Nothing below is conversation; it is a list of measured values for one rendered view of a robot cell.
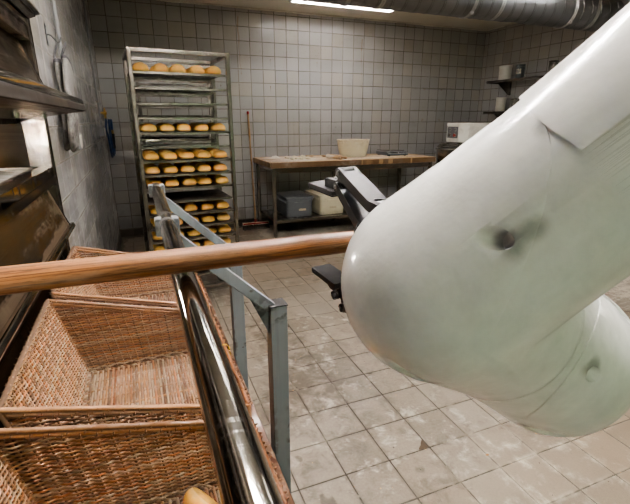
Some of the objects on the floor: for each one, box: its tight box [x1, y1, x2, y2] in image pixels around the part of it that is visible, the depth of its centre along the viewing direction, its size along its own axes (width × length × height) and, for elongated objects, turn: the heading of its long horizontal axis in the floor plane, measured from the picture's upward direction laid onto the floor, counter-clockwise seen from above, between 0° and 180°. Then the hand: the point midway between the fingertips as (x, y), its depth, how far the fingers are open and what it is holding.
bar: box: [148, 182, 291, 504], centre depth 99 cm, size 31×127×118 cm, turn 22°
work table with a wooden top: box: [253, 153, 436, 239], centre depth 559 cm, size 220×80×90 cm, turn 112°
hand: (324, 229), depth 60 cm, fingers open, 12 cm apart
